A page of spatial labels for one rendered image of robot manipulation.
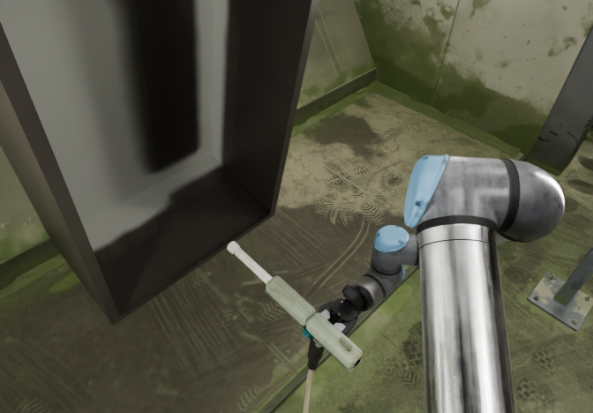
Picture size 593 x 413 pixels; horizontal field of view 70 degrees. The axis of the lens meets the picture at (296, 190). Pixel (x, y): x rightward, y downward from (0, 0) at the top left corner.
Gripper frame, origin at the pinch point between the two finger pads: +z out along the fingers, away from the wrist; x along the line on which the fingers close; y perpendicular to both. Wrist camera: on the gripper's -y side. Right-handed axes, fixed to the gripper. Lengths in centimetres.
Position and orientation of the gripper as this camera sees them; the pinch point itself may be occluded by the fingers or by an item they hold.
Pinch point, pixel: (316, 336)
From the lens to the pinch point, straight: 115.4
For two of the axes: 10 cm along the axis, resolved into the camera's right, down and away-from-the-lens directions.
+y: -1.3, 7.5, 6.5
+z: -6.9, 4.0, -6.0
